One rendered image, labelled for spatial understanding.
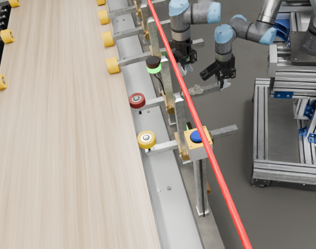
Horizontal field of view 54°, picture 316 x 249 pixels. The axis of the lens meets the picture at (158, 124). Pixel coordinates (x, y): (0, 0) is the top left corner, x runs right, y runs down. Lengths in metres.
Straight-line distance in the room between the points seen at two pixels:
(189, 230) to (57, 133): 0.74
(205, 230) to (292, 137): 1.13
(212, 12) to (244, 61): 1.90
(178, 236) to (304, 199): 1.08
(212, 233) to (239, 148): 1.16
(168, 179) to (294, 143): 0.99
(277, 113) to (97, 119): 1.36
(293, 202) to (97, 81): 1.44
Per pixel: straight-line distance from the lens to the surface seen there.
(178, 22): 1.25
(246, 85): 2.86
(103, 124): 1.47
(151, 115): 1.82
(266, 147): 2.16
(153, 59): 1.35
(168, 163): 1.61
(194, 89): 1.57
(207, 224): 1.37
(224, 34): 1.39
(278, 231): 2.15
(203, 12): 1.24
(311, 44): 1.52
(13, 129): 1.66
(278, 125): 2.32
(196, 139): 0.92
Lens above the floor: 1.97
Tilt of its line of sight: 49 degrees down
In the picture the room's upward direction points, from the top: 12 degrees counter-clockwise
